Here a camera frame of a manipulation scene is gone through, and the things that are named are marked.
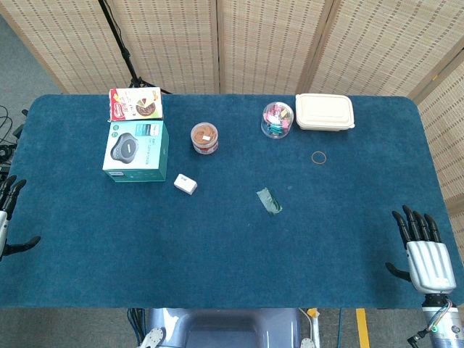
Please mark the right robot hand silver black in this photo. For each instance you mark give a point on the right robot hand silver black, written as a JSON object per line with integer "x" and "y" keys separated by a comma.
{"x": 429, "y": 262}

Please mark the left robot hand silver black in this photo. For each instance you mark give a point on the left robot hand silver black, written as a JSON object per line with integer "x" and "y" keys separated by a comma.
{"x": 8, "y": 195}

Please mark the green packet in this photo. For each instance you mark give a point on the green packet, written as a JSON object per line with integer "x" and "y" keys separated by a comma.
{"x": 269, "y": 201}

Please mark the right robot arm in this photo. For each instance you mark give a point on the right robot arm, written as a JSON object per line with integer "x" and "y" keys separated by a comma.
{"x": 444, "y": 322}

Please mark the teal Philips product box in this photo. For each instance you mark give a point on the teal Philips product box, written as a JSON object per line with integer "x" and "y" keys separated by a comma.
{"x": 136, "y": 150}

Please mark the red white snack box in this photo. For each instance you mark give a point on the red white snack box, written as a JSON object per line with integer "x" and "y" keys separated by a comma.
{"x": 136, "y": 104}

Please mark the tan rubber band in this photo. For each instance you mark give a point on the tan rubber band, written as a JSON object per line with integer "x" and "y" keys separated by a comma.
{"x": 312, "y": 156}

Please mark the small white cardboard box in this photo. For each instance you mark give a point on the small white cardboard box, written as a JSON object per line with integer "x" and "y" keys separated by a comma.
{"x": 185, "y": 183}

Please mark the beige lidded food container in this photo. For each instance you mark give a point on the beige lidded food container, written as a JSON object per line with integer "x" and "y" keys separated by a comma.
{"x": 323, "y": 110}

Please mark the black tripod stand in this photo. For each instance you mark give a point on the black tripod stand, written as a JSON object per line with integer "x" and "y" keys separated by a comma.
{"x": 119, "y": 40}

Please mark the blue carpet table cover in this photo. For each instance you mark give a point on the blue carpet table cover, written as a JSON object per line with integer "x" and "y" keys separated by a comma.
{"x": 232, "y": 246}

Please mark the clear jar with brown contents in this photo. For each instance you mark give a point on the clear jar with brown contents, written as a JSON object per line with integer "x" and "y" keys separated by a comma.
{"x": 204, "y": 137}

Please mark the clear jar of binder clips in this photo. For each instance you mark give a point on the clear jar of binder clips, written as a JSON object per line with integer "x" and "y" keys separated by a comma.
{"x": 277, "y": 119}

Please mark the grey blue robot torso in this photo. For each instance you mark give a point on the grey blue robot torso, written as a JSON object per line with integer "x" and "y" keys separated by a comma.
{"x": 221, "y": 326}

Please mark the bamboo folding screen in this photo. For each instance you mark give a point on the bamboo folding screen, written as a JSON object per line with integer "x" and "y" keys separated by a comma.
{"x": 261, "y": 40}

